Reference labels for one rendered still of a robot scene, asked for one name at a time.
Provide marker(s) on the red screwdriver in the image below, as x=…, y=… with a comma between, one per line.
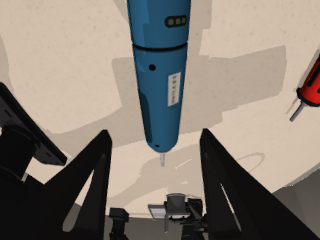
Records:
x=309, y=93

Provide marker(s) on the blue electric screwdriver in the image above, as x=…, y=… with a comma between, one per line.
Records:
x=159, y=33

